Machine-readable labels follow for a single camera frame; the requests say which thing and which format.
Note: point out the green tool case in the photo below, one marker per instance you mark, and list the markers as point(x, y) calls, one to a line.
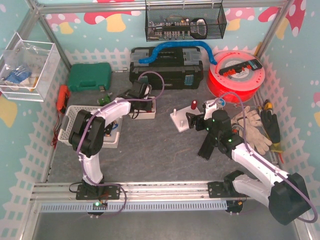
point(89, 77)

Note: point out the orange multimeter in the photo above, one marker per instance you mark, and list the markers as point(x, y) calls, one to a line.
point(62, 99)

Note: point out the blue white glove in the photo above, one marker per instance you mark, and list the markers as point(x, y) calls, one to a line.
point(19, 76)

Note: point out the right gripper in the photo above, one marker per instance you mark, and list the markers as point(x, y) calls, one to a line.
point(197, 121)

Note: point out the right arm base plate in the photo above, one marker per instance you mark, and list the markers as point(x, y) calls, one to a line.
point(223, 189)

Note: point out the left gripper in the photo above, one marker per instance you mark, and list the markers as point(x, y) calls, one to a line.
point(139, 105)

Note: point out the white plastic basket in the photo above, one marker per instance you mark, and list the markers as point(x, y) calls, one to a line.
point(110, 142)

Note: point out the black toolbox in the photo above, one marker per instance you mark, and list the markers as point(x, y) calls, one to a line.
point(180, 67)

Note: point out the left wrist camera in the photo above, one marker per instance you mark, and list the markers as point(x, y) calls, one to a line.
point(140, 90)

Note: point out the black wire mesh basket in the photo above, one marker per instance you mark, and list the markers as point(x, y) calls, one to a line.
point(184, 20)

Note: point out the white work glove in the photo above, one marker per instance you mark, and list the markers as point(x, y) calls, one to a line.
point(250, 122)

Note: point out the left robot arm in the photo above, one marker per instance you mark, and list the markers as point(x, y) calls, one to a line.
point(88, 130)

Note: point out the solder wire spool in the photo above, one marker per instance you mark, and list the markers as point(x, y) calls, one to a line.
point(220, 103)

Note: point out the red filament spool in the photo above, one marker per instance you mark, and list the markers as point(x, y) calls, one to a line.
point(244, 84)

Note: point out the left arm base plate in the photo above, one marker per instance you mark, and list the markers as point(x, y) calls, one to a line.
point(91, 192)

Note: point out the large red spring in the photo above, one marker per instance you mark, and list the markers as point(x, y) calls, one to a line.
point(194, 105)

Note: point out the black work glove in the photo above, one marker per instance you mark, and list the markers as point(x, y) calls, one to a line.
point(270, 124)

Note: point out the black rail plate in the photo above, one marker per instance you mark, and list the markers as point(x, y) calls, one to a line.
point(209, 144)

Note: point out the green small tool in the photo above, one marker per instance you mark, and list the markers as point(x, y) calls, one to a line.
point(105, 100)

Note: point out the clear acrylic wall box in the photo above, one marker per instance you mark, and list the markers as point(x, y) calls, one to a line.
point(42, 58)

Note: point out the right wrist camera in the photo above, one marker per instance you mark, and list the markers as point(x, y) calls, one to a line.
point(209, 107)

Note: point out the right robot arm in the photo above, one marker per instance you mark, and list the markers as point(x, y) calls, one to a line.
point(284, 194)

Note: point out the grey slotted cable duct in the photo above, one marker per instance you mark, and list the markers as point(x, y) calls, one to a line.
point(134, 206)

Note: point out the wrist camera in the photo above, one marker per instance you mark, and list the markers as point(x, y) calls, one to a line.
point(209, 107)
point(140, 90)

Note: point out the white peg base plate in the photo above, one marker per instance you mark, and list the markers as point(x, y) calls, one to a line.
point(179, 118)

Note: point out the white parts tray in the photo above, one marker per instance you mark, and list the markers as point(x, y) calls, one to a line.
point(145, 114)

